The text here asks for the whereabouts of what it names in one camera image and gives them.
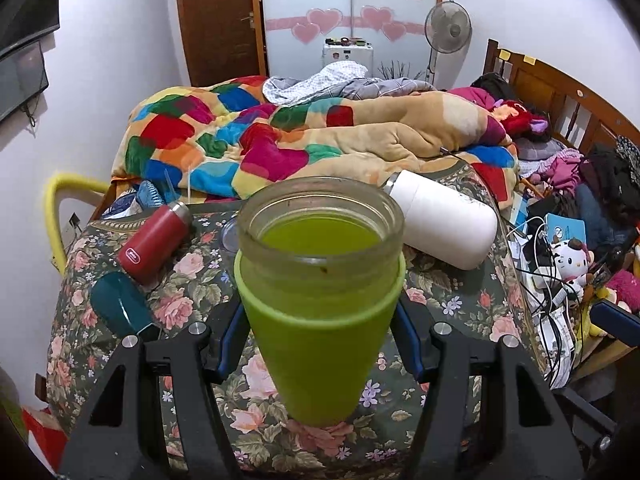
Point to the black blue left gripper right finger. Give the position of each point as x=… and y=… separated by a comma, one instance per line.
x=488, y=414

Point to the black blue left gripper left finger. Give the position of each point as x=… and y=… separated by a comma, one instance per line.
x=119, y=433

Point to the green sleeved glass cup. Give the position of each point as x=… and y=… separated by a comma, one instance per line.
x=319, y=271

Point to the dark green faceted cup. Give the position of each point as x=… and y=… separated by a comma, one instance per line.
x=120, y=304

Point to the clear glass cup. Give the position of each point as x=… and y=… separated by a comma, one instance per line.
x=229, y=237

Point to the floral dark green quilt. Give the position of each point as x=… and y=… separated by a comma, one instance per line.
x=319, y=283

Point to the red thermos bottle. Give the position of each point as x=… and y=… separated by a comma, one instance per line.
x=159, y=237

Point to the blue patterned cloth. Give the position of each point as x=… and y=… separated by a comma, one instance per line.
x=141, y=197

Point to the red box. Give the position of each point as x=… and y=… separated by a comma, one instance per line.
x=45, y=437

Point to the hello kitty plush toy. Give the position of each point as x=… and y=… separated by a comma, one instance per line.
x=572, y=260

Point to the colourful patchwork blanket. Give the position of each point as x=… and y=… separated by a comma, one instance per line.
x=228, y=140

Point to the white thermos bottle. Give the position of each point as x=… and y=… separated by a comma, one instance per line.
x=443, y=222

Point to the pile of clothes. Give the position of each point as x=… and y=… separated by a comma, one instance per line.
x=604, y=183

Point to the grey white crumpled cloth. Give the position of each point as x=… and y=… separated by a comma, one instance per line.
x=342, y=79

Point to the white appliance box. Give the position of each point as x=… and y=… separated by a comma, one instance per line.
x=348, y=49

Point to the wooden headboard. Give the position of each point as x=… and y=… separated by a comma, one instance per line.
x=578, y=116

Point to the brown wooden door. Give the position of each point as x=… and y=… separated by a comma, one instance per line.
x=222, y=39

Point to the white wardrobe with hearts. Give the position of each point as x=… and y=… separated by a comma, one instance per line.
x=296, y=32

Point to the standing electric fan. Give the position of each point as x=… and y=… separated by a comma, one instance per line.
x=447, y=30

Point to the yellow foam padded rail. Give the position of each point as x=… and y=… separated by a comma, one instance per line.
x=64, y=181

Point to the wall mounted television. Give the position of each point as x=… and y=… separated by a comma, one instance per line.
x=23, y=74

